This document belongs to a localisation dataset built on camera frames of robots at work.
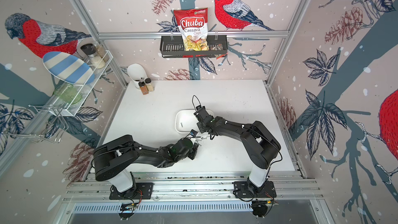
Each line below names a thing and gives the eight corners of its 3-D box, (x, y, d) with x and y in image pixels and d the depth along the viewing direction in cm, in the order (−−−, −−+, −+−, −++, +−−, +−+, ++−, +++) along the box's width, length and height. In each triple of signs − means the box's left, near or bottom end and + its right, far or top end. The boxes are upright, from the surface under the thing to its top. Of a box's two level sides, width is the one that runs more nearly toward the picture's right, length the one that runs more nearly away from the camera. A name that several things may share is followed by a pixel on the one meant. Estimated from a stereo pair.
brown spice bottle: (140, 94, 116) (137, 87, 109) (142, 89, 119) (139, 81, 113) (147, 94, 116) (144, 87, 109) (149, 89, 119) (146, 81, 113)
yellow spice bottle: (147, 91, 118) (143, 83, 111) (149, 86, 122) (145, 78, 115) (153, 91, 118) (150, 83, 111) (155, 86, 121) (152, 78, 115)
